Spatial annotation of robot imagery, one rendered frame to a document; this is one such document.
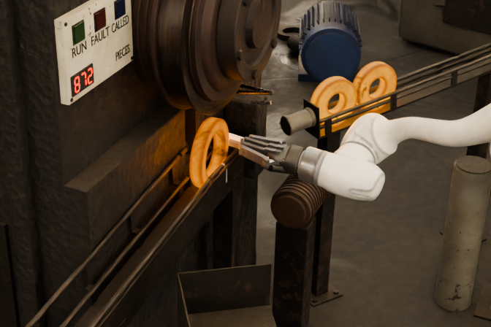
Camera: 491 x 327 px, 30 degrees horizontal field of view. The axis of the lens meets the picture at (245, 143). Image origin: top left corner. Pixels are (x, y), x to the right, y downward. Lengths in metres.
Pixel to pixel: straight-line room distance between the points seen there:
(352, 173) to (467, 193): 0.66
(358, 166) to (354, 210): 1.26
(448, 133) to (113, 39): 0.78
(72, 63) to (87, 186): 0.27
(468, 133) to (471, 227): 0.85
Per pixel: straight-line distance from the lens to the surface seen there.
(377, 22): 5.37
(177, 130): 2.25
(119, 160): 2.02
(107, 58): 1.95
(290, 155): 2.28
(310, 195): 2.58
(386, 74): 2.77
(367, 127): 2.33
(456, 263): 2.95
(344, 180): 2.24
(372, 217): 3.46
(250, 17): 2.06
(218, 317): 1.98
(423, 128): 2.20
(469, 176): 2.78
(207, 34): 1.99
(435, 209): 3.56
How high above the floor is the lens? 1.86
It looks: 28 degrees down
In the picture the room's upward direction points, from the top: 1 degrees clockwise
